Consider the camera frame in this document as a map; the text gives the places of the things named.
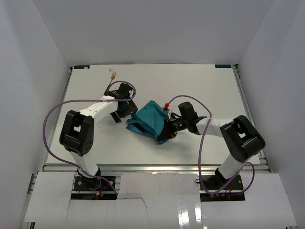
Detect teal cloth napkin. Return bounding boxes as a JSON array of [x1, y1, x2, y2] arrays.
[[126, 100, 168, 145]]

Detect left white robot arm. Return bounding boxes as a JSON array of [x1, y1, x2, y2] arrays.
[[59, 82, 138, 190]]

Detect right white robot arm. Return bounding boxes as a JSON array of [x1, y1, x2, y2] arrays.
[[157, 102, 266, 187]]

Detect left blue table label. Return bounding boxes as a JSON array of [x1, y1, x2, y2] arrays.
[[73, 65, 90, 69]]

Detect blue table label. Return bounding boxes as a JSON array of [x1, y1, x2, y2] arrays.
[[215, 64, 232, 69], [73, 65, 90, 69]]

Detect right blue table label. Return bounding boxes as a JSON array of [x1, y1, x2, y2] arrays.
[[215, 64, 232, 69]]

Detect white cardboard front cover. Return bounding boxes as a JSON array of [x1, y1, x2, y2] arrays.
[[24, 172, 297, 229]]

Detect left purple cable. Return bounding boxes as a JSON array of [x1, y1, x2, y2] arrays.
[[42, 81, 138, 195]]

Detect purple cable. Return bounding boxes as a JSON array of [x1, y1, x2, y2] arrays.
[[42, 81, 138, 195], [168, 95, 255, 195]]

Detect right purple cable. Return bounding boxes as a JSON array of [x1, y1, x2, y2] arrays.
[[168, 95, 255, 195]]

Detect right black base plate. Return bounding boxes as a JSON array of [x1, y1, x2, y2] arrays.
[[202, 175, 244, 192]]

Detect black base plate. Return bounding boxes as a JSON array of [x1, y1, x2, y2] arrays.
[[73, 176, 112, 191], [202, 175, 244, 192]]

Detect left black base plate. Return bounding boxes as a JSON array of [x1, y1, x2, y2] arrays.
[[73, 176, 112, 191]]

